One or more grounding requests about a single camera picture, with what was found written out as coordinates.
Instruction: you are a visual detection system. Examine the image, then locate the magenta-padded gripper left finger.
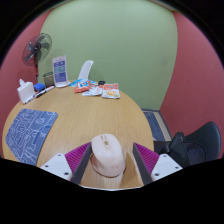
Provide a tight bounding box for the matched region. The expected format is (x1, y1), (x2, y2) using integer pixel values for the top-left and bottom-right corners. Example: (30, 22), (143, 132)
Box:
(39, 141), (93, 185)

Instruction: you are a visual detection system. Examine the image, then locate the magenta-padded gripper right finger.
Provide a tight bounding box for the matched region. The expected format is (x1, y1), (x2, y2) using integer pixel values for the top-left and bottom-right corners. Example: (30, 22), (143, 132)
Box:
(132, 141), (184, 186)

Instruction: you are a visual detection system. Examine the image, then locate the beige computer mouse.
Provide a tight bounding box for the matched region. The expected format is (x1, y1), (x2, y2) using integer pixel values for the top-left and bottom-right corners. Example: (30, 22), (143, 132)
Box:
(90, 133), (127, 178)

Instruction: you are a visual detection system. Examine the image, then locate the blue patterned mouse pad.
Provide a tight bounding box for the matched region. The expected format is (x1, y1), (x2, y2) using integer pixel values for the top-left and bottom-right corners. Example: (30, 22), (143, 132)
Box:
(4, 108), (59, 167)

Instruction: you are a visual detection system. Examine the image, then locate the black office chair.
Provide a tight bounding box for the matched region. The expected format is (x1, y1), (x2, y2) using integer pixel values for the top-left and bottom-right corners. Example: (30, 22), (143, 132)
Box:
(184, 121), (222, 166)

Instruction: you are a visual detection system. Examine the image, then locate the black marker pen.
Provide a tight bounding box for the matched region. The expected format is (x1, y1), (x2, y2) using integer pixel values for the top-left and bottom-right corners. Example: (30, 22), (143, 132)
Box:
(34, 85), (55, 99)

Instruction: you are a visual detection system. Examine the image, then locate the white tissue box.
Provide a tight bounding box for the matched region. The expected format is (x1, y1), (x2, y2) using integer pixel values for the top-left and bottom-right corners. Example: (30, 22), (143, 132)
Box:
(16, 78), (35, 105)

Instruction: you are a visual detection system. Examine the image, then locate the small blue box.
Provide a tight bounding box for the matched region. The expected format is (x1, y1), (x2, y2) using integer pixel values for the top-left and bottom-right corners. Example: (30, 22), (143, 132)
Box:
(33, 82), (46, 93)

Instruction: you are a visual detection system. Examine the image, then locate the white snack packet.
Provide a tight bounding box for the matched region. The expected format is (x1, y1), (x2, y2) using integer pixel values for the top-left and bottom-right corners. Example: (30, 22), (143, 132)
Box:
(81, 85), (104, 97)

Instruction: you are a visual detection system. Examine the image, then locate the orange-red snack packet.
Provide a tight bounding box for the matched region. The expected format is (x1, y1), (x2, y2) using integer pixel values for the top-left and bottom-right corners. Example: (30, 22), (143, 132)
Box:
(74, 80), (92, 94)

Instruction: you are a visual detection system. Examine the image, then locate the blue snack packet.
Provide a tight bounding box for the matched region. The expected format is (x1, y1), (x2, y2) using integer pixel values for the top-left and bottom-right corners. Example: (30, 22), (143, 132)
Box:
(69, 78), (84, 88)

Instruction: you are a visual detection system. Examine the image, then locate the dark pen cup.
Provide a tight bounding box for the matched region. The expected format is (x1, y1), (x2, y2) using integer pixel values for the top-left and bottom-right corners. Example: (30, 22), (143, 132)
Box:
(42, 71), (55, 88)

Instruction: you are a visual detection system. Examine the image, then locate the orange snack packet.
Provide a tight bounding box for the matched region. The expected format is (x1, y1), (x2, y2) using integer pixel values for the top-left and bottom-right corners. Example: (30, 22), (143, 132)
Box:
(101, 82), (121, 100)

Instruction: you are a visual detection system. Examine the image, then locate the clear acrylic sign stand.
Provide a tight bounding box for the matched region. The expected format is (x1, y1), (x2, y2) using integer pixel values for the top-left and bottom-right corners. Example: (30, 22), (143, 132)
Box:
(51, 55), (71, 89)

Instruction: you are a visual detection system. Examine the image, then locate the black standing fan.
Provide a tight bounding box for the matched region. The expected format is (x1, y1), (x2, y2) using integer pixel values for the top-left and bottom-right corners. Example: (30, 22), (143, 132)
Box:
(21, 32), (53, 83)

